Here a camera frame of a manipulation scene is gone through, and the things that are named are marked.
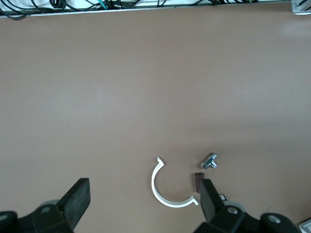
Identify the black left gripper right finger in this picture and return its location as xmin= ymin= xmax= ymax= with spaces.
xmin=191 ymin=179 xmax=302 ymax=233

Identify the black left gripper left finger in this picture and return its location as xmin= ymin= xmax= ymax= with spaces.
xmin=0 ymin=178 xmax=91 ymax=233

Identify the white drawer cabinet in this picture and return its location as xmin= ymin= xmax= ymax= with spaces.
xmin=299 ymin=220 xmax=311 ymax=233

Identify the small dark brown block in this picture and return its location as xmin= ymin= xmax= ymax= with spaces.
xmin=193 ymin=172 xmax=205 ymax=194

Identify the chrome metal T fitting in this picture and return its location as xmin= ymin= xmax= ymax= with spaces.
xmin=199 ymin=152 xmax=219 ymax=170

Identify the white C-shaped plastic clamp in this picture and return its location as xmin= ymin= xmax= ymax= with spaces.
xmin=150 ymin=157 xmax=200 ymax=208

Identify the black cable bundle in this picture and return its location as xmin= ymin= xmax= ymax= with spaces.
xmin=0 ymin=0 xmax=137 ymax=20

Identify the small aluminium bracket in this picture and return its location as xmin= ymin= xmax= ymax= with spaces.
xmin=290 ymin=0 xmax=311 ymax=16

